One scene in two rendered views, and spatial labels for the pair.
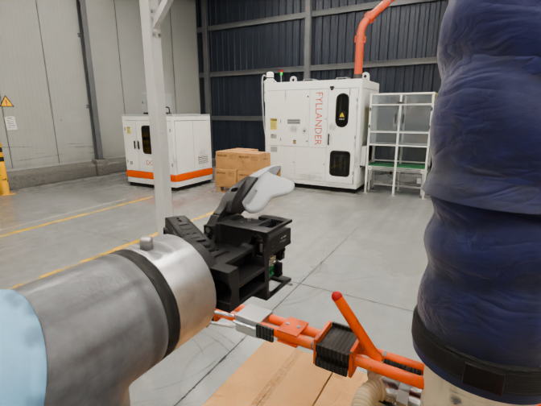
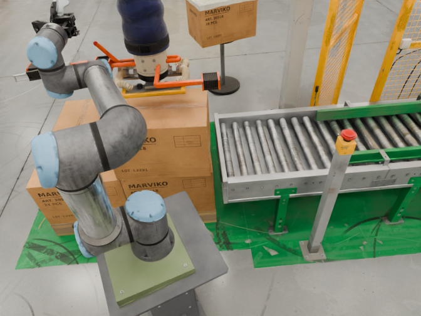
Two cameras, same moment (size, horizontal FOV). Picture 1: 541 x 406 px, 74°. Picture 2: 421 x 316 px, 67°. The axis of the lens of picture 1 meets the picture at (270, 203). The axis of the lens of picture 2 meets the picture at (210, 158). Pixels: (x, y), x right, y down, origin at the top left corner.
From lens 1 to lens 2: 1.05 m
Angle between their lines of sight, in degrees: 40
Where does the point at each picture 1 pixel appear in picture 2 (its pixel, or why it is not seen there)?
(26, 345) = (49, 41)
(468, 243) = (127, 7)
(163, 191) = not seen: outside the picture
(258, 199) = (59, 8)
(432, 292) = (124, 27)
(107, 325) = (55, 39)
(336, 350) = not seen: hidden behind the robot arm
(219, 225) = (54, 19)
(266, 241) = (71, 19)
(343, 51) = not seen: outside the picture
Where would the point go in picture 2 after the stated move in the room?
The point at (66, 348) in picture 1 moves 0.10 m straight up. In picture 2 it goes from (53, 42) to (41, 10)
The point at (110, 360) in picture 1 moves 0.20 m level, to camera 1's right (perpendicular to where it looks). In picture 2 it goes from (59, 44) to (114, 29)
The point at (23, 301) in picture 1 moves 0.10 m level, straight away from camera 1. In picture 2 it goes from (42, 36) to (17, 34)
